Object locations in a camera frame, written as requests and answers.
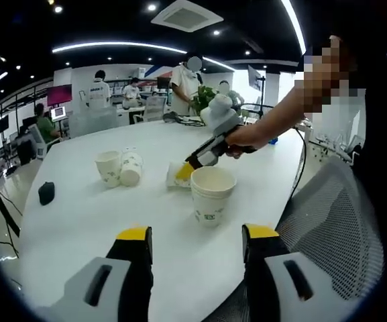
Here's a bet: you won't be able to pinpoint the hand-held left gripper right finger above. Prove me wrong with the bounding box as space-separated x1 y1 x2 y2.
241 223 353 322

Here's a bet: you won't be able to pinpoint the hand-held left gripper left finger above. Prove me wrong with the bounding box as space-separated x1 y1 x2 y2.
35 225 154 322

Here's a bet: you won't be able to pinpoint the person's right hand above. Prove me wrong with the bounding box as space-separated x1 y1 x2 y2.
225 124 270 159

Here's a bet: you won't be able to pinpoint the green potted plant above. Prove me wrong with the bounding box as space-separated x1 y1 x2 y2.
191 85 216 117

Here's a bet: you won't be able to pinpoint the white table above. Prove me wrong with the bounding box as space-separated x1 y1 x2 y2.
20 117 307 322

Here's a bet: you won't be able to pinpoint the white counter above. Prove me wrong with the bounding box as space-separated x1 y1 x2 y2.
112 105 147 127

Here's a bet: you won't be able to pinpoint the grey mesh office chair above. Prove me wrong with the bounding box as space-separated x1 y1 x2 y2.
213 156 385 322

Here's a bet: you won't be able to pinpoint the ceiling air vent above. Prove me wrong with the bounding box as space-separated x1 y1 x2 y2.
151 0 224 33

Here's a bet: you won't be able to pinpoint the wide grey office chair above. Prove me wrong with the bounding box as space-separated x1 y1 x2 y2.
68 107 119 138

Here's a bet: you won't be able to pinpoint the straight ceiling light strip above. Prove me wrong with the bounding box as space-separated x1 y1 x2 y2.
280 0 307 56

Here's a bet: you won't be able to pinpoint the long curved light strip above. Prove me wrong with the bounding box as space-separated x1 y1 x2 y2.
52 42 236 71

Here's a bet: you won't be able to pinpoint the round ceiling spotlights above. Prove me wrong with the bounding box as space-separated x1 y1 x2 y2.
0 3 251 71

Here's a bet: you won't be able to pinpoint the black tripod stand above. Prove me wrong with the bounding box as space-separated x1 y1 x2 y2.
0 169 22 261

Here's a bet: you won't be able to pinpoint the black table cable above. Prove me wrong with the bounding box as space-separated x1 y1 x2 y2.
176 115 207 127

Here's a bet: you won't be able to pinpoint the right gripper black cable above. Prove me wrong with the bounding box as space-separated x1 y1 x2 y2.
288 127 308 204

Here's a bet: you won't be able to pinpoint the wall shelf with boxes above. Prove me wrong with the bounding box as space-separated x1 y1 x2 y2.
107 78 157 98

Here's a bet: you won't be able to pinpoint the magenta wall screen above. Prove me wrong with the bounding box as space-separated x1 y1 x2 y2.
47 84 73 105

